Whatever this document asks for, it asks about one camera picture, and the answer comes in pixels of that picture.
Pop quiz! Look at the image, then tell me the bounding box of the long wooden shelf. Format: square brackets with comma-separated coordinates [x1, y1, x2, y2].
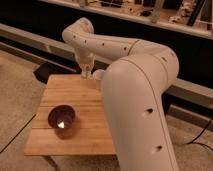
[41, 0, 213, 40]

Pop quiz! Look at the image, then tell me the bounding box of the black floor cable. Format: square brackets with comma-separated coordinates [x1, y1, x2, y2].
[185, 117, 213, 152]

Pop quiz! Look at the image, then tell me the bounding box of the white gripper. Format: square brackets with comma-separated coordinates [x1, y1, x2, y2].
[75, 51, 95, 79]

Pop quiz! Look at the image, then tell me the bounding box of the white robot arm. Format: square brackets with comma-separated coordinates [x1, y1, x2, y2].
[62, 18, 179, 171]

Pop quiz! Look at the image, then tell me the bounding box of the wooden table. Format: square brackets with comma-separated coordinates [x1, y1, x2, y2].
[24, 74, 115, 156]

